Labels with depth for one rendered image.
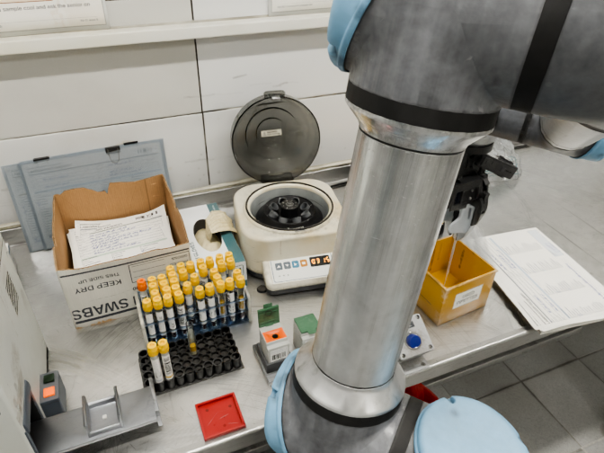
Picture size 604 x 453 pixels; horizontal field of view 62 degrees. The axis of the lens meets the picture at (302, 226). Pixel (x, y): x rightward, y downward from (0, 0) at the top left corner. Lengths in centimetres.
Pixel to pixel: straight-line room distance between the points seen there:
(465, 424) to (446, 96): 32
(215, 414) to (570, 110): 71
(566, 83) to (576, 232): 113
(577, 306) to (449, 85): 89
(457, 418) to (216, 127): 93
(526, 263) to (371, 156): 91
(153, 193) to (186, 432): 58
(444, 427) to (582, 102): 32
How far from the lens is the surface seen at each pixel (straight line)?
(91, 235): 121
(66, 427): 90
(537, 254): 130
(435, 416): 53
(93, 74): 119
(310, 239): 106
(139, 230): 119
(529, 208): 150
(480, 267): 110
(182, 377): 93
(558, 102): 36
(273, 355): 90
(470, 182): 90
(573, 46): 34
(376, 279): 42
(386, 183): 38
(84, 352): 104
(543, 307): 116
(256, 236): 105
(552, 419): 216
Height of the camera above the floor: 162
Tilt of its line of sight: 36 degrees down
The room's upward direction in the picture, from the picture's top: 2 degrees clockwise
